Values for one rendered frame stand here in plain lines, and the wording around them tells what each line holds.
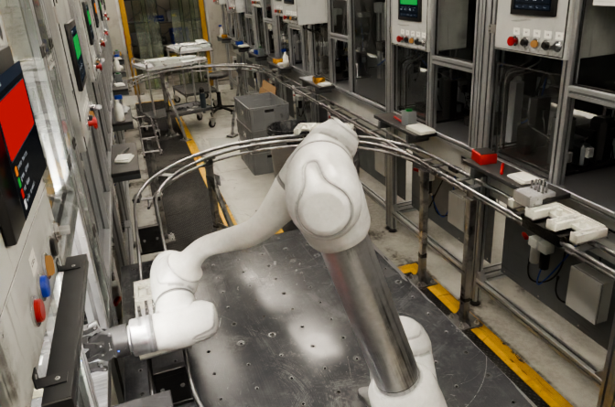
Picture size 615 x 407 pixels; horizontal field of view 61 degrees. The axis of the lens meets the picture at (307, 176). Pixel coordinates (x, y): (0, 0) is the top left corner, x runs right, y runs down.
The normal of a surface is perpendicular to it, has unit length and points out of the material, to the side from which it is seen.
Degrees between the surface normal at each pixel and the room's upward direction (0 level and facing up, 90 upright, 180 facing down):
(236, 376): 0
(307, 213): 83
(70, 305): 0
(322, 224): 80
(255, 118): 91
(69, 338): 0
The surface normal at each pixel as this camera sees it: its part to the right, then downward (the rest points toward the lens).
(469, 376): -0.06, -0.93
